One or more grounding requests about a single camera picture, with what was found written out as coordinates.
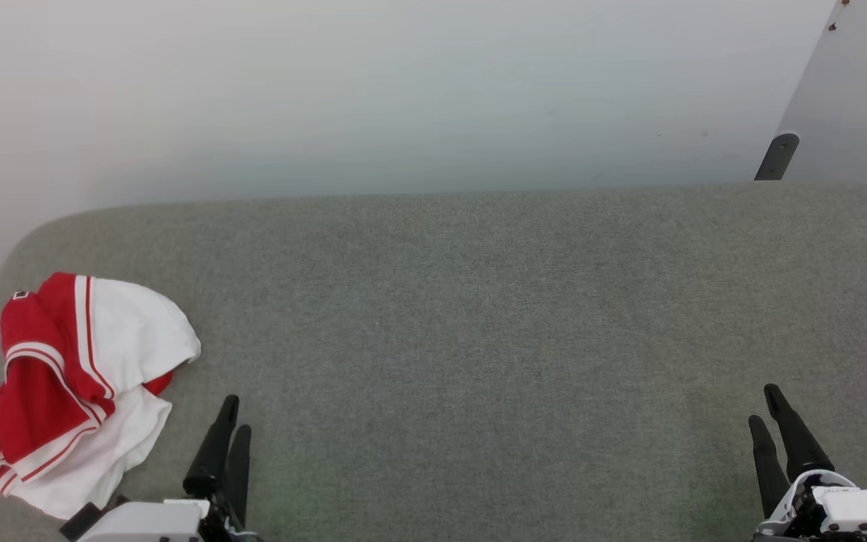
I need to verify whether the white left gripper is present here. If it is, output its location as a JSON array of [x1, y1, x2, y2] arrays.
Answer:
[[76, 394, 261, 542]]

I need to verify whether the red and white basketball jersey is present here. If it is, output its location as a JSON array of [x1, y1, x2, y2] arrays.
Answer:
[[0, 272, 202, 521]]

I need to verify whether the grey fabric sofa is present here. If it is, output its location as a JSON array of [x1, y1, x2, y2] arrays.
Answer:
[[0, 181, 867, 542]]

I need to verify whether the dark metal leg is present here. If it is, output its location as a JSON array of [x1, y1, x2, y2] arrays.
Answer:
[[754, 132, 801, 181]]

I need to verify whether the white flat panel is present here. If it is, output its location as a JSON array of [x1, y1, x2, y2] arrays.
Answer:
[[776, 0, 867, 196]]

